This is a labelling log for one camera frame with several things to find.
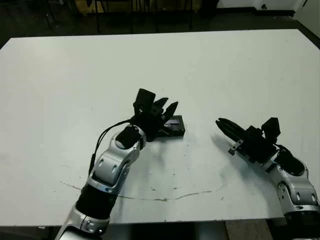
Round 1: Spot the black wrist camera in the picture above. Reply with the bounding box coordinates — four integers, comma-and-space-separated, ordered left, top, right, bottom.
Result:
133, 87, 157, 111
260, 116, 281, 143

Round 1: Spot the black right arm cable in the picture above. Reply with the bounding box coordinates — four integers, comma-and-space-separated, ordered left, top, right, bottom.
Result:
273, 142, 293, 156

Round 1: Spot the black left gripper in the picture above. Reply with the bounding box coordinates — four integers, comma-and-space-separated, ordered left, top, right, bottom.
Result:
131, 97, 179, 143

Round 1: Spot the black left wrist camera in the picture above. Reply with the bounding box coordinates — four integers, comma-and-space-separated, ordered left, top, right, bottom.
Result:
133, 87, 157, 111

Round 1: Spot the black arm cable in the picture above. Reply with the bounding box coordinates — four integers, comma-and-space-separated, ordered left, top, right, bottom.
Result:
273, 142, 293, 156
88, 119, 137, 175

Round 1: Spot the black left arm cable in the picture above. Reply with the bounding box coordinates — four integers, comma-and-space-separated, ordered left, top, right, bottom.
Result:
88, 119, 137, 175

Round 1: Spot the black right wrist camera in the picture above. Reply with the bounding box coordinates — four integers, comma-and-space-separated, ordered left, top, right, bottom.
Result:
260, 116, 281, 143

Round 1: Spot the black trash bin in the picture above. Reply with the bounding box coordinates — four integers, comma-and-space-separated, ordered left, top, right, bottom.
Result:
199, 0, 220, 18

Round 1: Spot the black metal chair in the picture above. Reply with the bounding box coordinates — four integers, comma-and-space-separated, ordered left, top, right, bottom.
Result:
95, 0, 133, 33
43, 0, 76, 31

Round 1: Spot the black box lid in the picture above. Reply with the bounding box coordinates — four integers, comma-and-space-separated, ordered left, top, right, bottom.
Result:
156, 114, 187, 140

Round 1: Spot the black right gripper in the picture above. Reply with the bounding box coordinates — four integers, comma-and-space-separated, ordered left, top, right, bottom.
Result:
215, 117, 277, 165

